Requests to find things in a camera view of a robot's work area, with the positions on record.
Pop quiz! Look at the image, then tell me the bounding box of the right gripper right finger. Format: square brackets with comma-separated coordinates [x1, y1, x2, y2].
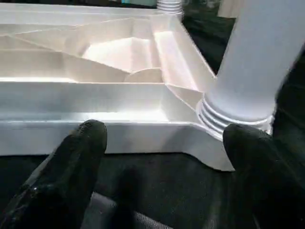
[222, 123, 305, 229]

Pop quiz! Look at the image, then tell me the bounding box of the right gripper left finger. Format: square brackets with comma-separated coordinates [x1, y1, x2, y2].
[0, 119, 108, 229]

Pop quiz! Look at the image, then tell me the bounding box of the white plastic table leg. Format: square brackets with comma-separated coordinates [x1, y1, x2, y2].
[156, 0, 183, 15]
[196, 0, 305, 140]

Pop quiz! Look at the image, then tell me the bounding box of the white plastic table top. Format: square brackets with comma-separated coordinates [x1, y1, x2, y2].
[0, 2, 277, 171]

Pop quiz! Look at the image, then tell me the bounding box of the black table mat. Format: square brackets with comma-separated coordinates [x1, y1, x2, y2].
[0, 10, 305, 229]

